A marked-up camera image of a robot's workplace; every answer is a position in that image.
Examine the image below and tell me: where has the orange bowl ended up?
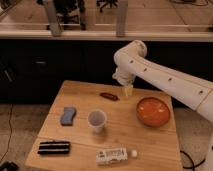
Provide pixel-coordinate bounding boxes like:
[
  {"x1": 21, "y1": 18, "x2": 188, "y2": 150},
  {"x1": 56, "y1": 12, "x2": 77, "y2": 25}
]
[{"x1": 136, "y1": 97, "x2": 170, "y2": 127}]

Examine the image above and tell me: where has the black cable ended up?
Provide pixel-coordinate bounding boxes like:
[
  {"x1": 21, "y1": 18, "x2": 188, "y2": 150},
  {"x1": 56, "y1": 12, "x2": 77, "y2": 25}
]
[
  {"x1": 0, "y1": 68, "x2": 15, "y2": 164},
  {"x1": 180, "y1": 149, "x2": 206, "y2": 170}
]

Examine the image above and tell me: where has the black office chair right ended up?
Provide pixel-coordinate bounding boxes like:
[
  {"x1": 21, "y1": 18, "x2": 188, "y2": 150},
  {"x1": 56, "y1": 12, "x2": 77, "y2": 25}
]
[{"x1": 96, "y1": 0, "x2": 118, "y2": 13}]

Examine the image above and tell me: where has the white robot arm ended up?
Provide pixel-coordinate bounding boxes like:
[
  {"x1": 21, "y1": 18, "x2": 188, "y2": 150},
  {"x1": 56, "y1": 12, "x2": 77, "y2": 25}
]
[{"x1": 112, "y1": 40, "x2": 213, "y2": 124}]

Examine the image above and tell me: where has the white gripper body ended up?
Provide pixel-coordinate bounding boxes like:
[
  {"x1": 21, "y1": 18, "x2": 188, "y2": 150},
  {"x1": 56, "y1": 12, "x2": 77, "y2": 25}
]
[{"x1": 112, "y1": 67, "x2": 135, "y2": 86}]

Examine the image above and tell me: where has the black object floor corner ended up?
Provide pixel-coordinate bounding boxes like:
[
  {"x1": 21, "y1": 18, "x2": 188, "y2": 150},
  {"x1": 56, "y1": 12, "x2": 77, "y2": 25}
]
[{"x1": 0, "y1": 162, "x2": 19, "y2": 171}]

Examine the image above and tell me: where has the black cable right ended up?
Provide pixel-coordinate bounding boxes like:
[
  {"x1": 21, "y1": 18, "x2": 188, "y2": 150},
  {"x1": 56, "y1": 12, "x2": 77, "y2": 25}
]
[{"x1": 180, "y1": 149, "x2": 206, "y2": 170}]

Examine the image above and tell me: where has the black office chair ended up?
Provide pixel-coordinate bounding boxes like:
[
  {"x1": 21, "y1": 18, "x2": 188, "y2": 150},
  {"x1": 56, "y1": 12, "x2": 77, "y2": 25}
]
[
  {"x1": 96, "y1": 0, "x2": 118, "y2": 13},
  {"x1": 36, "y1": 0, "x2": 87, "y2": 32}
]

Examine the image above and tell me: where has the black cable left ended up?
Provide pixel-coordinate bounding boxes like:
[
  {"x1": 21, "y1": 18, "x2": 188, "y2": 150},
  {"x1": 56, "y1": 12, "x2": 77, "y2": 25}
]
[{"x1": 0, "y1": 68, "x2": 15, "y2": 164}]

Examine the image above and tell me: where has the blue sponge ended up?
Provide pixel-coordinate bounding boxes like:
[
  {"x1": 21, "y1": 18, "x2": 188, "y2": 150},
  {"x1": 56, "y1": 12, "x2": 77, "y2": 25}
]
[{"x1": 60, "y1": 107, "x2": 77, "y2": 126}]

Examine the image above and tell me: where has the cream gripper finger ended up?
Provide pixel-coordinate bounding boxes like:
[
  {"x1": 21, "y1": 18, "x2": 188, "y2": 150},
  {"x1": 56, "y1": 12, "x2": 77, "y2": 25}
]
[{"x1": 123, "y1": 85, "x2": 133, "y2": 98}]

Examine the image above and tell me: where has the grey metal post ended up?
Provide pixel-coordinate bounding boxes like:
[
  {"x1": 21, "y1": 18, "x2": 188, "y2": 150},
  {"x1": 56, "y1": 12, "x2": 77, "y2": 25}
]
[
  {"x1": 43, "y1": 0, "x2": 61, "y2": 37},
  {"x1": 116, "y1": 0, "x2": 128, "y2": 37}
]

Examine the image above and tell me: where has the black ridged block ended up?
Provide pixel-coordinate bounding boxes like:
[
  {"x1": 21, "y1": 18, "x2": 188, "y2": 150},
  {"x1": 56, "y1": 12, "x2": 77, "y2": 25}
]
[{"x1": 38, "y1": 141, "x2": 70, "y2": 155}]

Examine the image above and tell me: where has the grey metal post left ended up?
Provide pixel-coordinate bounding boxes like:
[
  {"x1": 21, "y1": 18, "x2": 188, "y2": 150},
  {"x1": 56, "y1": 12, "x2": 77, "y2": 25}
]
[{"x1": 43, "y1": 0, "x2": 61, "y2": 37}]

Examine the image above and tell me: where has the white plastic bottle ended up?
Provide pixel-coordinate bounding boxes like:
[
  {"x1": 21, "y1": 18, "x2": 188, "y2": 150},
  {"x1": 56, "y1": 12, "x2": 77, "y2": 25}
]
[{"x1": 96, "y1": 148, "x2": 138, "y2": 165}]

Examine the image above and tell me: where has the wooden table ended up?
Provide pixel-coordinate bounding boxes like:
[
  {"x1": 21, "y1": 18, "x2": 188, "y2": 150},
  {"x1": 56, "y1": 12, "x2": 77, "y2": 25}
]
[{"x1": 26, "y1": 81, "x2": 182, "y2": 171}]

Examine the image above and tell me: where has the black office chair left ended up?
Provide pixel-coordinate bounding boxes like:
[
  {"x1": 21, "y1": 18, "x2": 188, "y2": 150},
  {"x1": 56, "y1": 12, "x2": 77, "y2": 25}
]
[{"x1": 36, "y1": 0, "x2": 87, "y2": 32}]

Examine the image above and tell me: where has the grey metal post right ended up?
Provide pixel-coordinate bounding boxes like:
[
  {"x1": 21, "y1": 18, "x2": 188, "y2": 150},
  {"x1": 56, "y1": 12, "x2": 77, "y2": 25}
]
[{"x1": 116, "y1": 0, "x2": 128, "y2": 37}]

